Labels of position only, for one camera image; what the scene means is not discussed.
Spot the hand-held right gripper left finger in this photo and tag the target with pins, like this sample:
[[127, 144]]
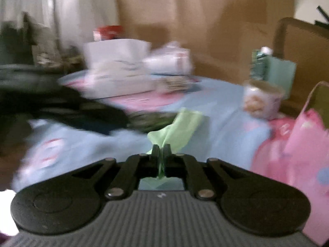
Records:
[[155, 159]]

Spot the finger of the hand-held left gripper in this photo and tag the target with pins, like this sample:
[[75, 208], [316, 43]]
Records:
[[102, 119]]

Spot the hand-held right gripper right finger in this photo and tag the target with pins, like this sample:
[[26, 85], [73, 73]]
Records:
[[168, 162]]

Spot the light green cloth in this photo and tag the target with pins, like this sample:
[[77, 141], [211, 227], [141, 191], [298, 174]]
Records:
[[180, 128]]

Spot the dark green patterned cloth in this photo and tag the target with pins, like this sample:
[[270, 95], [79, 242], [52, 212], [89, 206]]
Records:
[[151, 121]]

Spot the dark clothing pile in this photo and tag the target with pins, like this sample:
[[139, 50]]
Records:
[[30, 46]]

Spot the white tissue box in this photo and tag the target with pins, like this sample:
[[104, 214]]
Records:
[[115, 69]]

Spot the blue pink printed blanket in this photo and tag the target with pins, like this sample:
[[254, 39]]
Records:
[[226, 123]]

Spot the white curtain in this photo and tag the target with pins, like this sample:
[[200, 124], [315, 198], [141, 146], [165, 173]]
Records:
[[64, 10]]

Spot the red printed box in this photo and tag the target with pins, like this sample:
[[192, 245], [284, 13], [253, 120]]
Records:
[[108, 32]]

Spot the clear plastic bag white contents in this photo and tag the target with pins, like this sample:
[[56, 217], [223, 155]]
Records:
[[167, 59]]

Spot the printed paper cup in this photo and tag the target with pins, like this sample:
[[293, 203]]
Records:
[[262, 100]]

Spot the green drink carton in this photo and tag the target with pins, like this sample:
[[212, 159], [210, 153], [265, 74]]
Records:
[[258, 65]]

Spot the pink gift bag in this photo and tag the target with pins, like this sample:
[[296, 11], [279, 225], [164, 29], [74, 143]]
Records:
[[303, 149]]

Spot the black wall decal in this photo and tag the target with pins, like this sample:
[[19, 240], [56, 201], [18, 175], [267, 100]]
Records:
[[323, 15]]

